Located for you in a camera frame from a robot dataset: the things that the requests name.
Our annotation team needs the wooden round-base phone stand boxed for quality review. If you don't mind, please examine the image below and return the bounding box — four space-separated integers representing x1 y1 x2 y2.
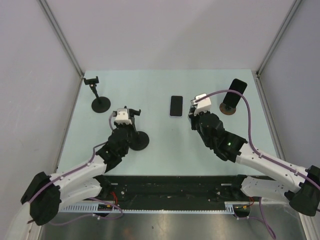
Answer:
219 102 236 116

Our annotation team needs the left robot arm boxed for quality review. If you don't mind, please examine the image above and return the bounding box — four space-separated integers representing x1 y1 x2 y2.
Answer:
20 123 136 226

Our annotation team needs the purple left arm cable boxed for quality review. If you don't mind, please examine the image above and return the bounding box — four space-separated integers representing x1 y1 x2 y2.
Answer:
27 112 124 226

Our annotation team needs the black phone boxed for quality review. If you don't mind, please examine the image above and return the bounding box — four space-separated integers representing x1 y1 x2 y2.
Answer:
223 78 248 109

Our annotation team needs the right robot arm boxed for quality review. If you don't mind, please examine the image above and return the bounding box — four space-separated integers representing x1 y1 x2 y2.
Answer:
188 106 320 217

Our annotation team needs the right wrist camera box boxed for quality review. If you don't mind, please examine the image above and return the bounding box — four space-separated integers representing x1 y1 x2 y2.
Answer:
189 93 212 116

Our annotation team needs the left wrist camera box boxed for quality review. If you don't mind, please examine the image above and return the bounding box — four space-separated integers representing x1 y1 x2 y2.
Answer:
113 108 133 125

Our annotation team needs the black clamp phone stand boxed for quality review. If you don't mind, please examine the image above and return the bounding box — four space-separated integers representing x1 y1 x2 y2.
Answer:
124 106 150 151

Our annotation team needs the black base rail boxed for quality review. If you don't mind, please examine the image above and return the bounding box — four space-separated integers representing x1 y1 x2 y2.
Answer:
98 175 258 212

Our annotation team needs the black round-base phone stand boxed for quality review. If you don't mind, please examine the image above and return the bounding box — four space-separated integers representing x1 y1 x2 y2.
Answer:
83 76 111 113

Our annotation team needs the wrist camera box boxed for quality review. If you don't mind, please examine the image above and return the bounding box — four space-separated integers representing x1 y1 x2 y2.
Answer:
189 93 212 116
113 108 133 125

